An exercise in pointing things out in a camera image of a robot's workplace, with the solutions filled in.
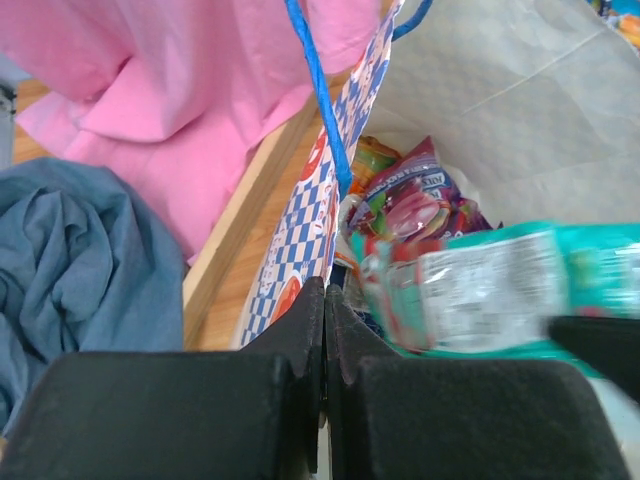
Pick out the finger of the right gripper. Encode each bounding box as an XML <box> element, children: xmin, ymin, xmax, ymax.
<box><xmin>548</xmin><ymin>316</ymin><xmax>639</xmax><ymax>388</ymax></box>

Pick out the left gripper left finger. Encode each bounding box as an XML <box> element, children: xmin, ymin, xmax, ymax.
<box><xmin>1</xmin><ymin>277</ymin><xmax>324</xmax><ymax>479</ymax></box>

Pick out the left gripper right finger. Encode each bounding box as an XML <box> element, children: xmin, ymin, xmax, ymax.
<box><xmin>325</xmin><ymin>286</ymin><xmax>631</xmax><ymax>479</ymax></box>

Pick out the green white snack pack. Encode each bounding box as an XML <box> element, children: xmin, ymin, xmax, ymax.
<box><xmin>351</xmin><ymin>222</ymin><xmax>639</xmax><ymax>362</ymax></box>

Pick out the pink purple snack pouch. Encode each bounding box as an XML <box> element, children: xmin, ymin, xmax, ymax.
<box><xmin>346</xmin><ymin>136</ymin><xmax>491</xmax><ymax>242</ymax></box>

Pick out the blue checkered paper bag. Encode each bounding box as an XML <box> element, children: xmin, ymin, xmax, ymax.
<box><xmin>232</xmin><ymin>0</ymin><xmax>640</xmax><ymax>351</ymax></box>

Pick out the blue snack bag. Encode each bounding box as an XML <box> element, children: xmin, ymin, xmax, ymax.
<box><xmin>587</xmin><ymin>0</ymin><xmax>640</xmax><ymax>49</ymax></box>

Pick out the blue crumpled cloth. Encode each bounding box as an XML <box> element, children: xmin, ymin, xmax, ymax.
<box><xmin>1</xmin><ymin>157</ymin><xmax>185</xmax><ymax>437</ymax></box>

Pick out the orange snack pack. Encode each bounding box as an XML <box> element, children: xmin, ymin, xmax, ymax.
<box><xmin>334</xmin><ymin>136</ymin><xmax>401</xmax><ymax>269</ymax></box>

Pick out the pink t-shirt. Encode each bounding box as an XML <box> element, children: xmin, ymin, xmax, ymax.
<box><xmin>0</xmin><ymin>0</ymin><xmax>396</xmax><ymax>261</ymax></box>

